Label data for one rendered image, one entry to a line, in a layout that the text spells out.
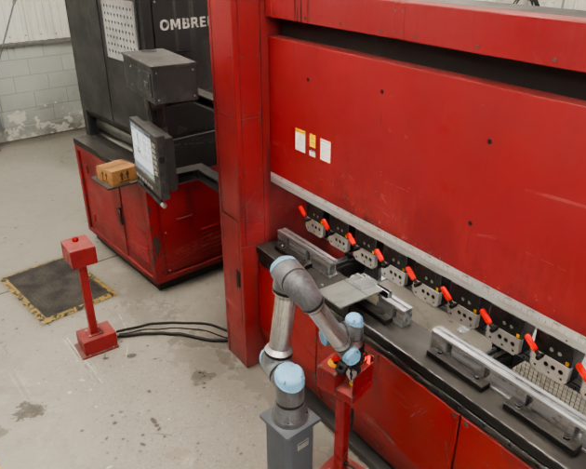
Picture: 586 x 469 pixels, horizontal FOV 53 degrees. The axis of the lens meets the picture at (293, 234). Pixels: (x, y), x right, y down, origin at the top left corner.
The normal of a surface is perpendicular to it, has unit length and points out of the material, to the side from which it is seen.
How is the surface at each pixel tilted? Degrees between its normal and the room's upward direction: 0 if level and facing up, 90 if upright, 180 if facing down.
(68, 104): 90
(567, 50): 90
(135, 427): 0
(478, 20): 90
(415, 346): 0
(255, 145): 90
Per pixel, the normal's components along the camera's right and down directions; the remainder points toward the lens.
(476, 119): -0.82, 0.25
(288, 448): -0.09, 0.44
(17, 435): 0.00, -0.89
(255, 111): 0.58, 0.36
